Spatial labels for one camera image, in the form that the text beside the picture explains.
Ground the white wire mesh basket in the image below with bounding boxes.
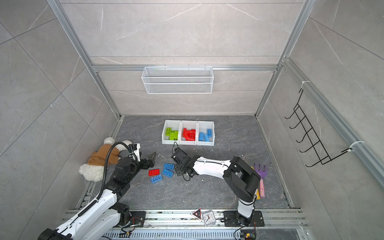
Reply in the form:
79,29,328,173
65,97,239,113
142,67,214,94

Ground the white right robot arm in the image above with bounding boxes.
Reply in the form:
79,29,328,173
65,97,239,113
171,148,262,225

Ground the white left sorting bin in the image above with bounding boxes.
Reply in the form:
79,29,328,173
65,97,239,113
162,120,182,145

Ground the red lego brick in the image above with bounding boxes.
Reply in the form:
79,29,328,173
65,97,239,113
148,169,160,177

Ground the white brown plush toy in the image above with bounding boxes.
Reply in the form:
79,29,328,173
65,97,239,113
79,137,126,183

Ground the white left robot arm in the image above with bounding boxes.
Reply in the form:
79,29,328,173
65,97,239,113
38,142,156,240

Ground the black wire hook rack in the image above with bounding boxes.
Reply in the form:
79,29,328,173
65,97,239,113
284,89,366,168

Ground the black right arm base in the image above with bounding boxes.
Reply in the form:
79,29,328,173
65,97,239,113
223,211,265,227

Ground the red arch lego piece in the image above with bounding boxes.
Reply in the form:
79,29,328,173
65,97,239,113
183,128,196,142

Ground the blue lego brick slanted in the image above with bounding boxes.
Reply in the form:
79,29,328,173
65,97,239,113
204,134,210,142

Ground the small white alarm clock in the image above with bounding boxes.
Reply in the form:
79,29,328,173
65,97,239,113
202,210,216,227

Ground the blue lego brick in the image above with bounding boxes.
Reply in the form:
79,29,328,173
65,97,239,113
199,132,205,142
207,129,213,138
150,175,163,184
164,163,175,171
162,169,174,178

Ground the red warning triangle toy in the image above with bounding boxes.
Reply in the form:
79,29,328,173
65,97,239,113
191,208,203,221

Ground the white middle sorting bin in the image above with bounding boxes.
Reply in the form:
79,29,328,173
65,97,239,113
179,120,198,145

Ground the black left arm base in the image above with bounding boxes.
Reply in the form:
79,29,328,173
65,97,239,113
117,203,147,227

